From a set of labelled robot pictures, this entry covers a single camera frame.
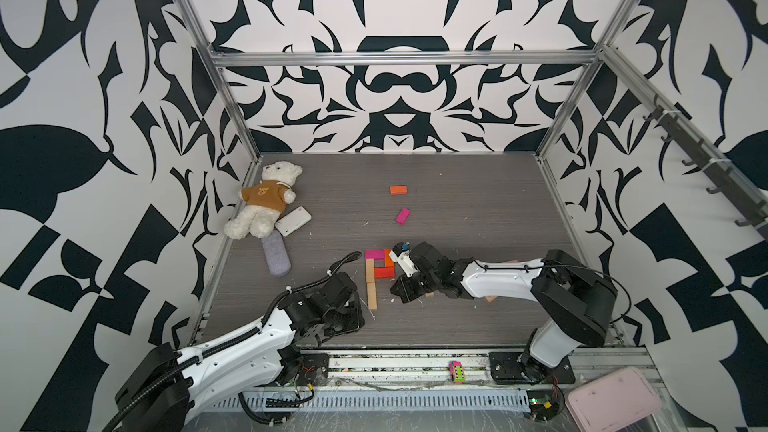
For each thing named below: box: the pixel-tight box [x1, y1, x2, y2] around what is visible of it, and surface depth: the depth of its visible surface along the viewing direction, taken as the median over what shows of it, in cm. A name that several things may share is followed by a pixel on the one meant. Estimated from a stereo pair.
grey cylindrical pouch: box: [263, 230, 291, 278], surface depth 93 cm
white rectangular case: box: [274, 206, 313, 237], surface depth 101 cm
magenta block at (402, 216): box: [395, 208, 411, 226], surface depth 104 cm
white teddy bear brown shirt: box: [224, 161, 303, 240], surface depth 99 cm
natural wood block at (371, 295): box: [367, 282, 377, 310], surface depth 87 cm
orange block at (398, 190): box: [389, 186, 408, 195], surface depth 110 cm
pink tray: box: [568, 367, 662, 432], surface depth 71 cm
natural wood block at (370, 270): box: [365, 258, 375, 283], surface depth 91 cm
